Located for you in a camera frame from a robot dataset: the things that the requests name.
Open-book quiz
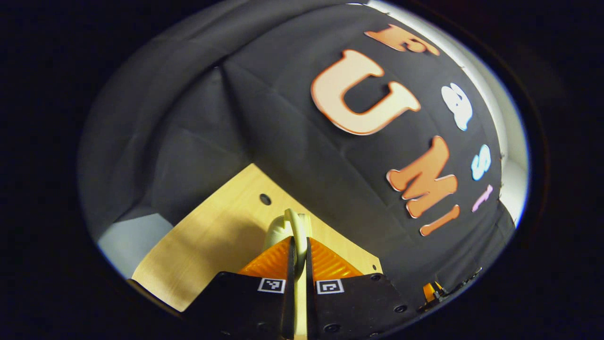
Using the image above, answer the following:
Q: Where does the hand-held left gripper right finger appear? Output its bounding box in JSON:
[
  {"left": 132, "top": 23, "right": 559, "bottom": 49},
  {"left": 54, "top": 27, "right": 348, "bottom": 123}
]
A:
[{"left": 307, "top": 237, "right": 417, "bottom": 340}]

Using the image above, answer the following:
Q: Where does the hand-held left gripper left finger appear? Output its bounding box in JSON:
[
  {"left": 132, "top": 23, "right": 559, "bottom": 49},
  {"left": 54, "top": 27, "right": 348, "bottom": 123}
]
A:
[{"left": 185, "top": 236, "right": 296, "bottom": 340}]

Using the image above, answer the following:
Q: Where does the pale yellow-green small suitcase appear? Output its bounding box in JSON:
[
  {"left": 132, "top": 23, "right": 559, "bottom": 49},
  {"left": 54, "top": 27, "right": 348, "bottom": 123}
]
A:
[{"left": 263, "top": 208, "right": 313, "bottom": 340}]

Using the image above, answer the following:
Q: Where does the black backdrop cloth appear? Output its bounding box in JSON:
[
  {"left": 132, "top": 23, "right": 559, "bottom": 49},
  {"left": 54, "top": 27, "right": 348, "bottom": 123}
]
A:
[{"left": 78, "top": 0, "right": 517, "bottom": 312}]

